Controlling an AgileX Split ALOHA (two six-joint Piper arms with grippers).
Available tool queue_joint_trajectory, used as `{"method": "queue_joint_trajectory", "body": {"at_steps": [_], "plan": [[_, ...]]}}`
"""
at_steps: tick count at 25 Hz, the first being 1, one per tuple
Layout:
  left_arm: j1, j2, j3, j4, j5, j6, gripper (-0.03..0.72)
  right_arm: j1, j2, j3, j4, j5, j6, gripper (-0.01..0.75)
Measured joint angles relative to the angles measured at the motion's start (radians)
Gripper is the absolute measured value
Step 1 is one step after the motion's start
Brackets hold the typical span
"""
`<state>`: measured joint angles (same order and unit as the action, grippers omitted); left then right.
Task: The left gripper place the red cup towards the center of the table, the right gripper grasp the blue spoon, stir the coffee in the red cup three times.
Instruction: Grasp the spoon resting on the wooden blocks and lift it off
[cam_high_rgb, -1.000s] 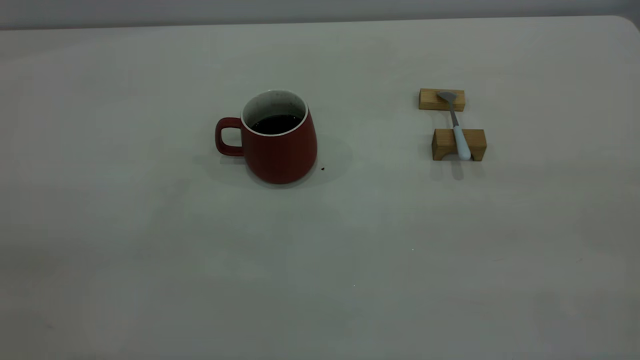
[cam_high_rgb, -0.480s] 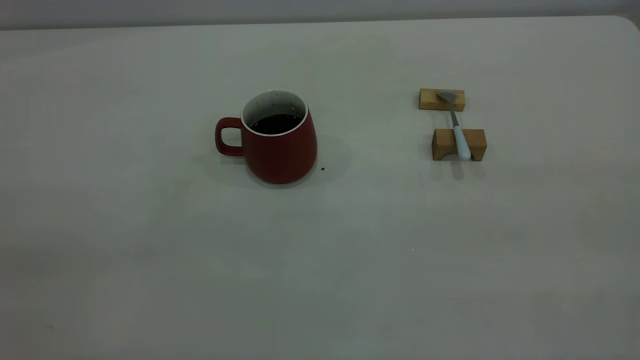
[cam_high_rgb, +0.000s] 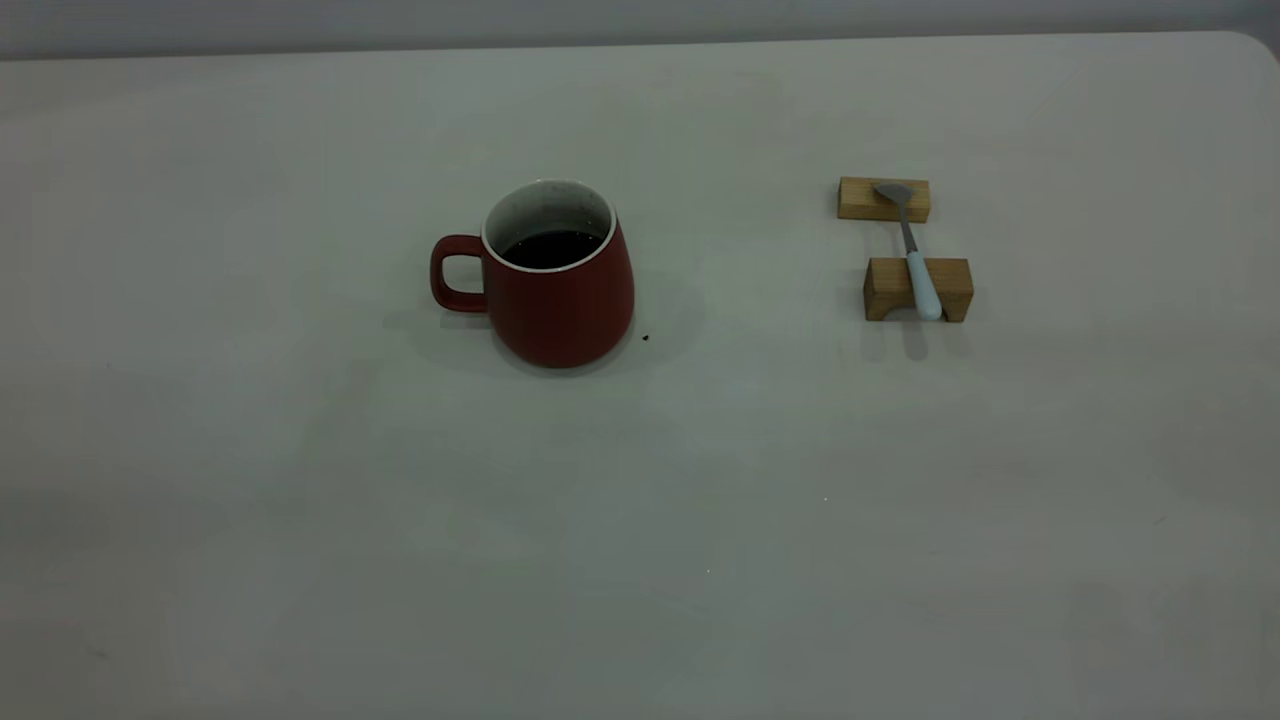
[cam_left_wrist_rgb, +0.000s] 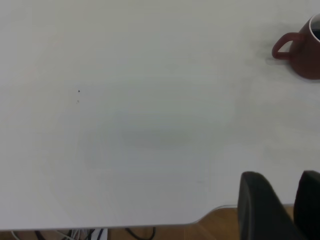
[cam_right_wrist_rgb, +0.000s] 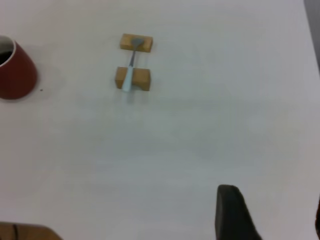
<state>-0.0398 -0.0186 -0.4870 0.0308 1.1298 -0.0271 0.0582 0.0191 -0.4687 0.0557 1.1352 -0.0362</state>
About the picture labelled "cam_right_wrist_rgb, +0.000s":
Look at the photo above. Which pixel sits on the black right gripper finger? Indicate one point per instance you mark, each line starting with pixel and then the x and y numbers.
pixel 232 217

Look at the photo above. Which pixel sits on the red ceramic mug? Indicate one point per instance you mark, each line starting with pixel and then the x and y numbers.
pixel 17 72

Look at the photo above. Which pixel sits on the arched wooden block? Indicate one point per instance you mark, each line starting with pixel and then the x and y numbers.
pixel 141 78

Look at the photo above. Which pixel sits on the flat rectangular wooden block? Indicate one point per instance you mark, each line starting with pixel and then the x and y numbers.
pixel 147 45

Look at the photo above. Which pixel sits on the brown wooden board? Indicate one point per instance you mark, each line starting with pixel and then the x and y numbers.
pixel 27 232

